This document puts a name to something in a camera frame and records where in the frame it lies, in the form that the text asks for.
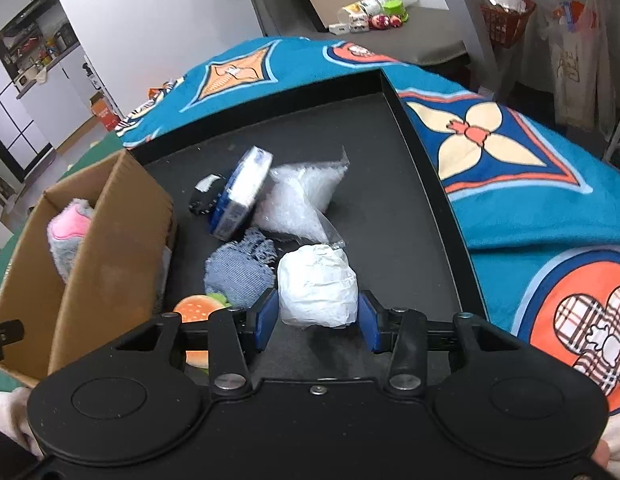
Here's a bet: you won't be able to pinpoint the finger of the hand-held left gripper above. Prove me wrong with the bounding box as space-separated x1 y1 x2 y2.
0 319 25 362

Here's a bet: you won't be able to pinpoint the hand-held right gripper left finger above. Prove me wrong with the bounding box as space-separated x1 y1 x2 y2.
107 287 281 396

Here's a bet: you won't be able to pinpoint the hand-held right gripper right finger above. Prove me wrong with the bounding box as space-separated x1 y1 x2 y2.
358 291 528 394

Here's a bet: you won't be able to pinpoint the blue denim cloth piece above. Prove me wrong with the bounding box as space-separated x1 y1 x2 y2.
204 227 278 309

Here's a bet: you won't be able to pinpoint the white plastic bag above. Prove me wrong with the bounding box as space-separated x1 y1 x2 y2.
544 0 617 132
277 243 359 329

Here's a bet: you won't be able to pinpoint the burger squishy toy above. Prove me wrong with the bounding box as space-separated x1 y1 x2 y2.
172 292 231 371

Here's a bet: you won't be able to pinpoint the grey and pink plush toy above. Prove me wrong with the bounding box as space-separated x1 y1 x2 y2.
46 199 96 283

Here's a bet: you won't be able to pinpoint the black plastic tray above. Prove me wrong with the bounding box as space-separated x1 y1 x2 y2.
124 69 491 386

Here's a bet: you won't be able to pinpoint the blue tissue packet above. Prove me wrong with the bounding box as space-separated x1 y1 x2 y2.
208 146 273 241

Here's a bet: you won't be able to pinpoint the clear bubble wrap bag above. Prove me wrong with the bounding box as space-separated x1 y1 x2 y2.
252 146 352 251

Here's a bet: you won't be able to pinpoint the brown cardboard box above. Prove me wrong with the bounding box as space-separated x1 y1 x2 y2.
0 149 178 386

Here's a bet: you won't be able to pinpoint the white bedding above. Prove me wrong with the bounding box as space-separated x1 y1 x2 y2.
0 385 620 480

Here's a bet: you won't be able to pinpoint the small black object white label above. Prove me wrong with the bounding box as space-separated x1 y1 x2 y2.
188 174 228 217

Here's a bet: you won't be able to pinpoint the blue printed blanket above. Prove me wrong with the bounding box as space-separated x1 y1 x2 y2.
115 36 620 416

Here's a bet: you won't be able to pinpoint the black framed sliding door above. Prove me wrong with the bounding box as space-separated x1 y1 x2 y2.
0 45 56 183

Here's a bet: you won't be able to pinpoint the orange cardboard box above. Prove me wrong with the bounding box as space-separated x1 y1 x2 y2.
90 92 122 132

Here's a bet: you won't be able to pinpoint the white cabinet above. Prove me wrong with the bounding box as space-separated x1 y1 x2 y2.
20 45 111 151

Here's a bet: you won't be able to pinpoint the kitchen shelf with items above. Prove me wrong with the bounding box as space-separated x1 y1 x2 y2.
0 0 83 96

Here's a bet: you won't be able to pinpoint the grey bench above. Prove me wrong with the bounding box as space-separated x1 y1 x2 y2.
238 0 471 68

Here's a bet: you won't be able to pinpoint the red round toys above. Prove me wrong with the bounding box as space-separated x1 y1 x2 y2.
370 14 411 30

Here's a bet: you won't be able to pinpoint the white and yellow container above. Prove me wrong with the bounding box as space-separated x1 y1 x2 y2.
341 2 371 24

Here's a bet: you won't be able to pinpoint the white hanging plastic bag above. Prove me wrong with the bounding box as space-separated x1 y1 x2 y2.
544 0 617 132

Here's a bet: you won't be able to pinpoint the red plastic basket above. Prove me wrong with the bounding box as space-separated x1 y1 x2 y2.
480 0 537 49

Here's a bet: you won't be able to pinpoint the white metal frame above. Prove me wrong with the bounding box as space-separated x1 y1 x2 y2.
450 0 502 97

